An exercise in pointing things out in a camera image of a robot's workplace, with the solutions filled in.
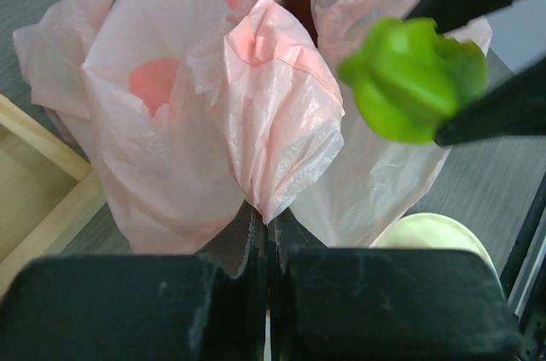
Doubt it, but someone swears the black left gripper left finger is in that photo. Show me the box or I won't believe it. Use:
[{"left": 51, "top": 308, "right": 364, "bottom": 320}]
[{"left": 1, "top": 204, "right": 267, "bottom": 360}]

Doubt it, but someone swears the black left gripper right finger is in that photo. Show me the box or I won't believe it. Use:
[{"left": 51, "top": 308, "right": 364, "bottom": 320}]
[{"left": 269, "top": 213, "right": 520, "bottom": 360}]

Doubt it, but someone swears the green fake fruit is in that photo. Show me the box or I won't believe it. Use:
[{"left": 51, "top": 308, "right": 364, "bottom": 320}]
[{"left": 338, "top": 17, "right": 487, "bottom": 144}]

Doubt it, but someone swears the wooden clothes rack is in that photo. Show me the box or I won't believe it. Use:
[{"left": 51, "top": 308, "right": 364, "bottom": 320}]
[{"left": 1, "top": 96, "right": 106, "bottom": 291}]

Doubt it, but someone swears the pink plastic bag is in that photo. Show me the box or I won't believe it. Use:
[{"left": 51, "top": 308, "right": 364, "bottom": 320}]
[{"left": 13, "top": 0, "right": 448, "bottom": 253}]

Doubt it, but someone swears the cream and blue plate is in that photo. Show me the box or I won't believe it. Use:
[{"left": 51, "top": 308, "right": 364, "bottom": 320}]
[{"left": 371, "top": 213, "right": 497, "bottom": 272}]

